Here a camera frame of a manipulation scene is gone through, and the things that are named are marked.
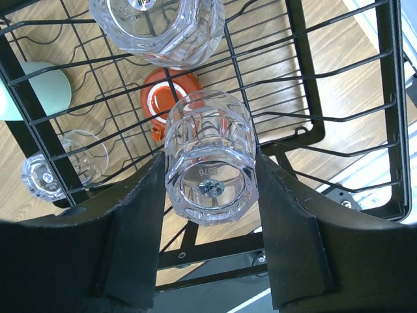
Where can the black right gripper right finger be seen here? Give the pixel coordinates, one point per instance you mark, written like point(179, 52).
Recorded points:
point(324, 257)

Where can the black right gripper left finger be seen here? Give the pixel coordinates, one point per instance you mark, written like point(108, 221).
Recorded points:
point(99, 256)

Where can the large clear faceted glass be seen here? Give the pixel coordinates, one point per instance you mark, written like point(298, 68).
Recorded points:
point(86, 160)

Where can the small clear glass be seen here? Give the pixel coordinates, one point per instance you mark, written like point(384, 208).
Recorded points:
point(173, 34)
point(210, 150)

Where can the green plastic cup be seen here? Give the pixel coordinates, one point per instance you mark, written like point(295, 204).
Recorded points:
point(52, 89)

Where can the orange black mug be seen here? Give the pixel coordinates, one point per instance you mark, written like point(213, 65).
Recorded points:
point(158, 98)

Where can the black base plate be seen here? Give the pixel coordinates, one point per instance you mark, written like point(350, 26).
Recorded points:
point(339, 196)

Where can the black wire dish rack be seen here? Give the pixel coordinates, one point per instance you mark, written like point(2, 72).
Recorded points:
point(312, 96)

